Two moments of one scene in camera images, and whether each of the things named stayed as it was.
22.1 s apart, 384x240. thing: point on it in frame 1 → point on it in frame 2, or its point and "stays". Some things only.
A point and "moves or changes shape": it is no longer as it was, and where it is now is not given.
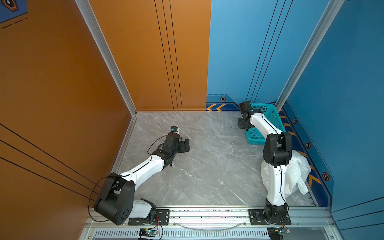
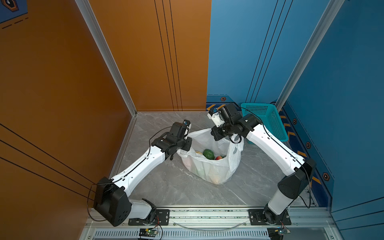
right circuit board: [277, 233] stays
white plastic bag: [296, 168] moves or changes shape
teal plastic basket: [254, 136] stays
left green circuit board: [147, 232] stays
